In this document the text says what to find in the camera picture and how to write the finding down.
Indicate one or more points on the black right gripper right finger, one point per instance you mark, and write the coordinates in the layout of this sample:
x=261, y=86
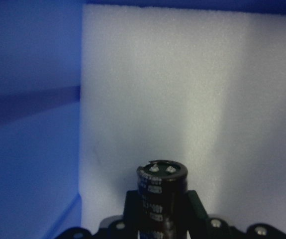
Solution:
x=195, y=209

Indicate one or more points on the white foam liner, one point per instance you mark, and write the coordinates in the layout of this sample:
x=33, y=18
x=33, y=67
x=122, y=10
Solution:
x=204, y=88

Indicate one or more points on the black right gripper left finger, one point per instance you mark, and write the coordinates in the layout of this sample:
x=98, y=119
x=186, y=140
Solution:
x=132, y=208

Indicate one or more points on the blue plastic bin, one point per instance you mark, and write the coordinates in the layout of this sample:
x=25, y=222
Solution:
x=40, y=107

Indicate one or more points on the brown cylindrical capacitor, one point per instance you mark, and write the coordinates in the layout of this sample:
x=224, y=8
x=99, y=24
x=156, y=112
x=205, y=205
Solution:
x=162, y=186

